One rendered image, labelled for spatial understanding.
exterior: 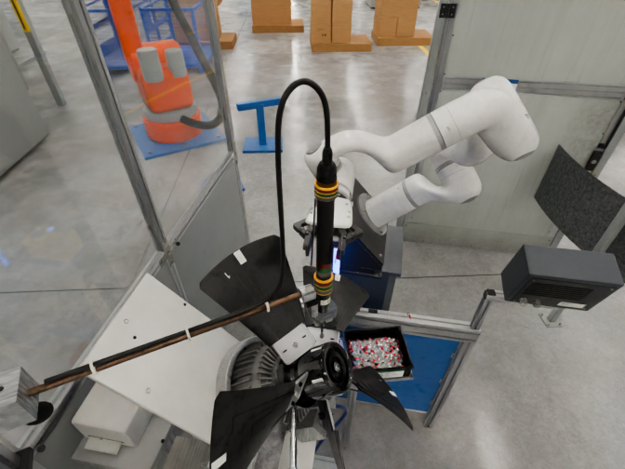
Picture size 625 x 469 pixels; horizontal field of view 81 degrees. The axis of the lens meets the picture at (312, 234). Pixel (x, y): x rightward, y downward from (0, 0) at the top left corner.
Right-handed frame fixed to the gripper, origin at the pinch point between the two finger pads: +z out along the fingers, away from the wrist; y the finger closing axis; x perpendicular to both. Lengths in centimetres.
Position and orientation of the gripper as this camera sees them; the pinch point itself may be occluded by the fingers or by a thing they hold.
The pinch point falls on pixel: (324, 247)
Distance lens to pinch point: 75.4
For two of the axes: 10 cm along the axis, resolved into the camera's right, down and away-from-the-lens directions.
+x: 0.0, -7.6, -6.5
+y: -9.9, -1.1, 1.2
